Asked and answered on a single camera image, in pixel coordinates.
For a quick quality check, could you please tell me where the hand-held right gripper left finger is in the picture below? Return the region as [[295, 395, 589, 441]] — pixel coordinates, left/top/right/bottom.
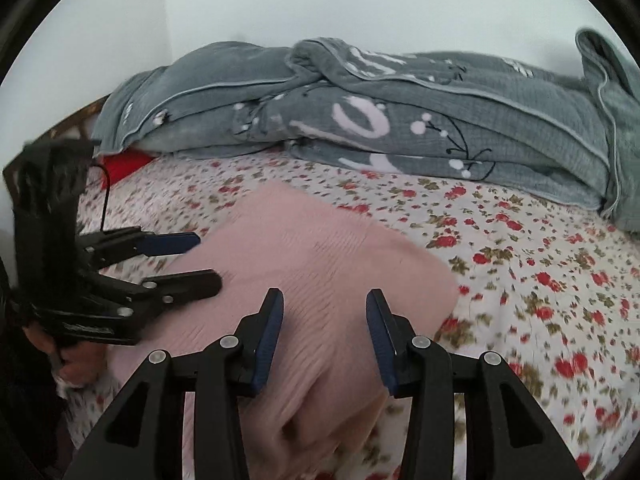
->
[[62, 287, 286, 480]]

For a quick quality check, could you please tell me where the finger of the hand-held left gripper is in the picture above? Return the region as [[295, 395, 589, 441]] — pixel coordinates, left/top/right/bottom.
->
[[97, 269, 224, 322], [77, 226, 202, 268]]

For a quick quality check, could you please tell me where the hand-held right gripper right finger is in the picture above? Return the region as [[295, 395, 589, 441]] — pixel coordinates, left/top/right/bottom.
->
[[365, 288, 586, 480]]

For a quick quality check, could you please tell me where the pink knitted sweater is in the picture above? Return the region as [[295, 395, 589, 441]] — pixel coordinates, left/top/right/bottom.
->
[[107, 180, 461, 476]]

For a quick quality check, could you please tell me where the person's left hand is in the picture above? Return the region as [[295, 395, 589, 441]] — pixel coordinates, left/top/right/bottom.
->
[[25, 327, 111, 389]]

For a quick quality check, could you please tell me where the red pillow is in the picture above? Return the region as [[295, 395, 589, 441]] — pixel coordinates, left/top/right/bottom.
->
[[92, 152, 157, 187]]

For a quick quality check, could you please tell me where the wooden bed headboard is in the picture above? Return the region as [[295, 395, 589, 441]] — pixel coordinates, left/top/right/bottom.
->
[[2, 94, 109, 182]]

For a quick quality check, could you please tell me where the floral bed sheet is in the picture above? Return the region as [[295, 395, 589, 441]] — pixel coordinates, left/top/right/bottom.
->
[[65, 147, 640, 480]]

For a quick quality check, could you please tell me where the grey patterned quilt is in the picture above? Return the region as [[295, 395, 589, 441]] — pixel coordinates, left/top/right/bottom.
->
[[92, 27, 640, 235]]

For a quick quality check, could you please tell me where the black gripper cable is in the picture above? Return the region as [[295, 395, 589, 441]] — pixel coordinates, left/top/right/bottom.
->
[[89, 159, 112, 234]]

